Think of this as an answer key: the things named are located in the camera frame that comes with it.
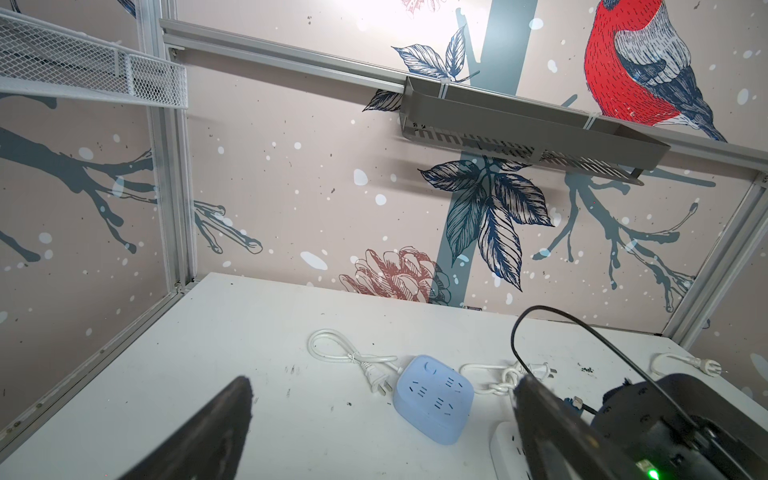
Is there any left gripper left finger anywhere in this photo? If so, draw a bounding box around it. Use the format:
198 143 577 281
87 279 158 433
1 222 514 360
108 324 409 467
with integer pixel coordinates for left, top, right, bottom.
122 376 254 480

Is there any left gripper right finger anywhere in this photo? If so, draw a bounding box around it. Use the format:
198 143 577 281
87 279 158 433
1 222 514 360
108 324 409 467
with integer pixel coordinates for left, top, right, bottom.
514 375 645 480

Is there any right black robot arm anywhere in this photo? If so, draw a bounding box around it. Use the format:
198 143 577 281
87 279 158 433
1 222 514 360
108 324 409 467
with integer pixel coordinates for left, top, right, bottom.
591 374 767 479

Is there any white square power socket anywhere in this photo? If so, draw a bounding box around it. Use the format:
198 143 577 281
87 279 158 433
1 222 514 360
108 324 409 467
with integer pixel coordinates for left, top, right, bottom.
490 421 531 480

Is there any blue square power socket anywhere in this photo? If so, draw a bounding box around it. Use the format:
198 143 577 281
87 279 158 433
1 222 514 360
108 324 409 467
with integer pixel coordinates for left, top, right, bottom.
393 355 475 445

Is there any blue socket white cable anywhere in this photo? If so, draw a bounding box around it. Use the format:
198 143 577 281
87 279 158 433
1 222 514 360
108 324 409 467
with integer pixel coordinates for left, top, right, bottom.
307 328 403 396

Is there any white wire mesh shelf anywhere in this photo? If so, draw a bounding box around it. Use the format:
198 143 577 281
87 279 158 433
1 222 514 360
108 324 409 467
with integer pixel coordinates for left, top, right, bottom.
1 8 188 109

